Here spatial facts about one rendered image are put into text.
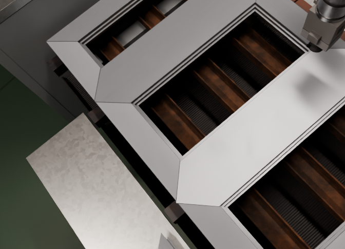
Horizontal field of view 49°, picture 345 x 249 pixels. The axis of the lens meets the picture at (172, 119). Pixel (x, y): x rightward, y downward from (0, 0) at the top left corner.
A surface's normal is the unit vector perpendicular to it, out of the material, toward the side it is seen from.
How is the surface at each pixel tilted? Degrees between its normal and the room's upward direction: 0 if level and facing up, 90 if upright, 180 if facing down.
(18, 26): 90
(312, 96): 0
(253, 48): 0
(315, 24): 86
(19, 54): 90
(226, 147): 0
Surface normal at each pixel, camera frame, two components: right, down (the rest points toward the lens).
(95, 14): -0.16, -0.36
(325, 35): -0.71, 0.67
